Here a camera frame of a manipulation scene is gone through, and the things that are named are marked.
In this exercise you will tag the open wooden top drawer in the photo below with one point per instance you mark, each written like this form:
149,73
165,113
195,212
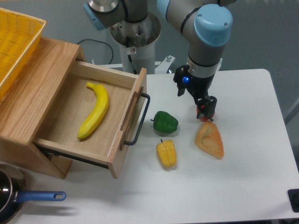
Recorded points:
105,146

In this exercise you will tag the red toy tomato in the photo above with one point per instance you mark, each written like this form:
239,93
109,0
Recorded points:
201,117

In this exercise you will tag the yellow toy bell pepper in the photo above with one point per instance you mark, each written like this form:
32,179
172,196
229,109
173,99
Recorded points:
167,153

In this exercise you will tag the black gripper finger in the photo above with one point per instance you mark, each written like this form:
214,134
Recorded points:
201,104
211,102

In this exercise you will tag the yellow toy banana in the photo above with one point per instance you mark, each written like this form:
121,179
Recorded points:
98,112

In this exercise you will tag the toy bread croissant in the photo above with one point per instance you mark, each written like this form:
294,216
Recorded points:
209,140

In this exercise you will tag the black metal drawer handle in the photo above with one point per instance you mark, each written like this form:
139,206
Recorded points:
133,142

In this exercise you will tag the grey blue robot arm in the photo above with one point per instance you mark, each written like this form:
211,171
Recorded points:
205,24

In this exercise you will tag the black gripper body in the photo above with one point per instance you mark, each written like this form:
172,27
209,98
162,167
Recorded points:
197,86

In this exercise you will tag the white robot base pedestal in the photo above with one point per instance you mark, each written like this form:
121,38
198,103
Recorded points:
137,43

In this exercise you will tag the yellow plastic basket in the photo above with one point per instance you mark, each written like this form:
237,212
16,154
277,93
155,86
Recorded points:
19,37

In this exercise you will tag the wooden drawer cabinet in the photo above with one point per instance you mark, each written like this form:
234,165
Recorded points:
27,102

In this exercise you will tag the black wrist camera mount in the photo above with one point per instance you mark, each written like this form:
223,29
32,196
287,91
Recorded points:
179,76

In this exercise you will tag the black pan blue handle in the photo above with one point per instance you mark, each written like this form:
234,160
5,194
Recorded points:
14,192

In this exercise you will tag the green toy bell pepper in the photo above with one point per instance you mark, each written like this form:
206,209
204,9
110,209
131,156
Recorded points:
164,122

